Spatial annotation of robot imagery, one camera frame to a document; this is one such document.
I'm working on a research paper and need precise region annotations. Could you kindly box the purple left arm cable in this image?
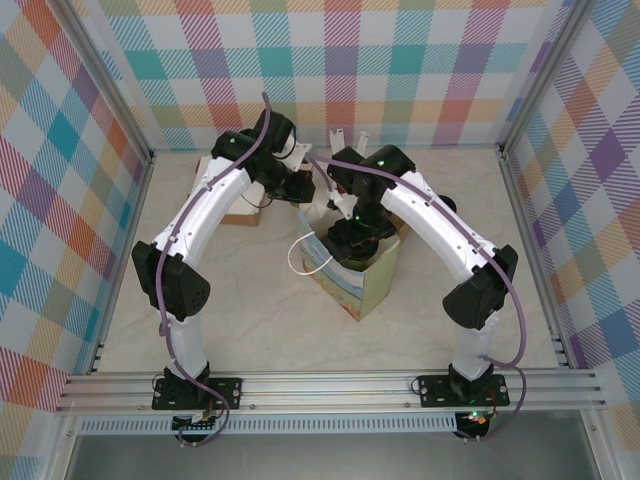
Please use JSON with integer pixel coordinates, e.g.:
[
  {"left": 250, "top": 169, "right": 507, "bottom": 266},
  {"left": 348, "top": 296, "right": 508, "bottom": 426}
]
[{"left": 157, "top": 91, "right": 276, "bottom": 448}]

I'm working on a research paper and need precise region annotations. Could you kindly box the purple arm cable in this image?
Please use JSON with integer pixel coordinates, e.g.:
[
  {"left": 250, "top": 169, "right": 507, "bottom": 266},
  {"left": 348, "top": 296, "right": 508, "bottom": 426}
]
[
  {"left": 157, "top": 91, "right": 276, "bottom": 448},
  {"left": 308, "top": 155, "right": 529, "bottom": 444}
]

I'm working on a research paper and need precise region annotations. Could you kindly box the aluminium front rail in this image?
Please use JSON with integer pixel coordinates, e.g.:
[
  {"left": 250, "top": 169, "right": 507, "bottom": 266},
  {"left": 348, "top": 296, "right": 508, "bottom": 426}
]
[{"left": 54, "top": 369, "right": 607, "bottom": 414}]

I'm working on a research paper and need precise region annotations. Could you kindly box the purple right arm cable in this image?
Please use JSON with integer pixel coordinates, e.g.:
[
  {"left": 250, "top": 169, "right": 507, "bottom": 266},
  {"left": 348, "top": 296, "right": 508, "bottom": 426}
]
[{"left": 308, "top": 155, "right": 529, "bottom": 444}]

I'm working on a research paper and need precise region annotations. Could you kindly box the green white paper bag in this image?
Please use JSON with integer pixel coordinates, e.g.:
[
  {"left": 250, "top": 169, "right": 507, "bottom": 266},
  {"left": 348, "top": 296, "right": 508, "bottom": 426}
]
[{"left": 287, "top": 199, "right": 401, "bottom": 322}]

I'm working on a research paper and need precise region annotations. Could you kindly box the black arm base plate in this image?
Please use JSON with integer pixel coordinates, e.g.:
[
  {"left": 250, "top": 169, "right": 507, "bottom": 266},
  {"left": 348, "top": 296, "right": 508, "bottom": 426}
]
[
  {"left": 417, "top": 373, "right": 510, "bottom": 409},
  {"left": 152, "top": 377, "right": 245, "bottom": 412}
]

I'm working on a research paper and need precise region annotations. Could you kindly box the slotted grey cable duct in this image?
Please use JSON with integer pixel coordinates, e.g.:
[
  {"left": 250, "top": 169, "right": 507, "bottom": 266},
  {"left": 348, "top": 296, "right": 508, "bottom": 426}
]
[{"left": 79, "top": 417, "right": 459, "bottom": 435}]

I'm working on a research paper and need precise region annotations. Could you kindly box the white paper napkin stack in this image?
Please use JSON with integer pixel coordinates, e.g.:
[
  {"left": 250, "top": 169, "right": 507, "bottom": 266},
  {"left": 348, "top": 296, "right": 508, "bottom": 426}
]
[{"left": 193, "top": 155, "right": 265, "bottom": 217}]

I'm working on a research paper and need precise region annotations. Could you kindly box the aluminium frame post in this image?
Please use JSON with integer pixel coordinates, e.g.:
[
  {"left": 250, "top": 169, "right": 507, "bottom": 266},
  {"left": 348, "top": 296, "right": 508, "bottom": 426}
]
[
  {"left": 59, "top": 0, "right": 157, "bottom": 166},
  {"left": 499, "top": 0, "right": 594, "bottom": 156}
]

